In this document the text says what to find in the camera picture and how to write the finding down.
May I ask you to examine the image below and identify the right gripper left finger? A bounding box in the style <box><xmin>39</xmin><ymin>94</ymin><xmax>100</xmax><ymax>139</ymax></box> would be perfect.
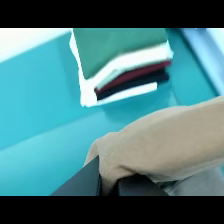
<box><xmin>50</xmin><ymin>155</ymin><xmax>102</xmax><ymax>197</ymax></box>

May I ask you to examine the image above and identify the white garment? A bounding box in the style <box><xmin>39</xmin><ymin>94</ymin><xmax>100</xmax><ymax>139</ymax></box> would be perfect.
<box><xmin>69</xmin><ymin>31</ymin><xmax>174</xmax><ymax>108</ymax></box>

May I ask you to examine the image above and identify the dark red garment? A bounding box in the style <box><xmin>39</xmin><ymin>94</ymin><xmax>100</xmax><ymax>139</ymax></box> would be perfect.
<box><xmin>94</xmin><ymin>59</ymin><xmax>172</xmax><ymax>95</ymax></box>

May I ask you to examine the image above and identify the beige T-shirt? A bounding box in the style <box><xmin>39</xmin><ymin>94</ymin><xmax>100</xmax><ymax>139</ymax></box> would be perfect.
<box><xmin>83</xmin><ymin>96</ymin><xmax>224</xmax><ymax>197</ymax></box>

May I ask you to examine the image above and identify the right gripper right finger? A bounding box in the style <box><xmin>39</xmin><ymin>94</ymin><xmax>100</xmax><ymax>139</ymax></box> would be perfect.
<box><xmin>113</xmin><ymin>173</ymin><xmax>169</xmax><ymax>197</ymax></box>

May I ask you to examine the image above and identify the black garment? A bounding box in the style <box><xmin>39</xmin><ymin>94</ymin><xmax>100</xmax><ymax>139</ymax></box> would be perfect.
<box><xmin>95</xmin><ymin>69</ymin><xmax>170</xmax><ymax>101</ymax></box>

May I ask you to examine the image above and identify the silver frame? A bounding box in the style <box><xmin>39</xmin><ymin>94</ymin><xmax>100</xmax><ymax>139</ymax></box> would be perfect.
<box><xmin>179</xmin><ymin>28</ymin><xmax>224</xmax><ymax>96</ymax></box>

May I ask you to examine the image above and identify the green garment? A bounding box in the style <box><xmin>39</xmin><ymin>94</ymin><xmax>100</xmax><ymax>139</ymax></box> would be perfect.
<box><xmin>72</xmin><ymin>28</ymin><xmax>169</xmax><ymax>80</ymax></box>

